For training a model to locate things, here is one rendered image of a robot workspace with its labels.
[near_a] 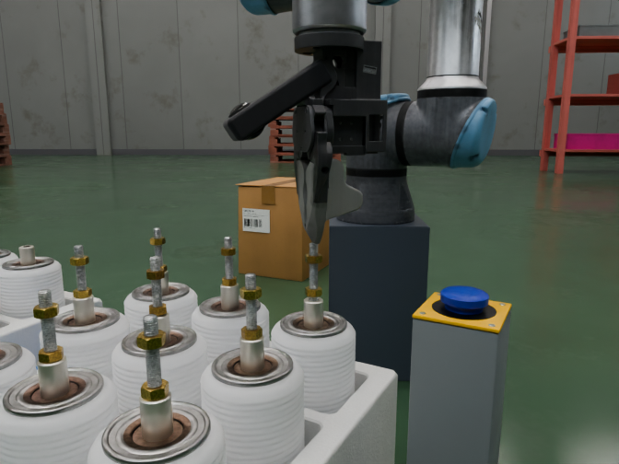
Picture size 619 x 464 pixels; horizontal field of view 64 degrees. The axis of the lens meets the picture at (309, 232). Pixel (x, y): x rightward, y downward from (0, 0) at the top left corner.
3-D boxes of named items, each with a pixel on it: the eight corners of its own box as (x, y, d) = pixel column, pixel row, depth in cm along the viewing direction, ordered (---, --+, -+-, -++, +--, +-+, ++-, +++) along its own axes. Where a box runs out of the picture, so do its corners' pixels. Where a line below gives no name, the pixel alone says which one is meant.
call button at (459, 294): (446, 303, 46) (447, 282, 46) (491, 310, 44) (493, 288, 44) (434, 317, 43) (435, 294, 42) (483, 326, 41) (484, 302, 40)
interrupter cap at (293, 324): (346, 316, 60) (346, 310, 60) (346, 342, 52) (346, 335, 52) (285, 314, 60) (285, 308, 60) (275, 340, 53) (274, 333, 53)
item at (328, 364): (353, 444, 64) (356, 311, 61) (353, 497, 55) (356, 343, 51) (279, 440, 65) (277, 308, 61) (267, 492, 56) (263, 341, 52)
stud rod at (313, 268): (313, 310, 55) (313, 244, 54) (307, 308, 56) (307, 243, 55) (320, 308, 56) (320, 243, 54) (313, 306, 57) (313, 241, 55)
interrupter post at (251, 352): (266, 364, 47) (266, 331, 47) (263, 376, 45) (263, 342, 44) (241, 364, 48) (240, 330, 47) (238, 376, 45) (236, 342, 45)
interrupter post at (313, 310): (324, 323, 57) (324, 295, 57) (323, 331, 55) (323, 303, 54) (303, 322, 58) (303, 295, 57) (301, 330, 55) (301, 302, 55)
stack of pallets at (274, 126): (340, 160, 847) (341, 110, 830) (341, 163, 769) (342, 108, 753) (273, 159, 852) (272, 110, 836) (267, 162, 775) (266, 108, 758)
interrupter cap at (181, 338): (105, 355, 49) (104, 349, 49) (147, 327, 56) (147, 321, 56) (174, 364, 47) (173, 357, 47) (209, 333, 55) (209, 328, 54)
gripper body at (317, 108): (387, 158, 51) (391, 34, 48) (306, 160, 48) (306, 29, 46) (358, 156, 58) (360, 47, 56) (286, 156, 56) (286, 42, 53)
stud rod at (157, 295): (154, 326, 52) (149, 256, 50) (163, 325, 52) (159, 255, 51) (154, 330, 51) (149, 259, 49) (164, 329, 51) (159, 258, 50)
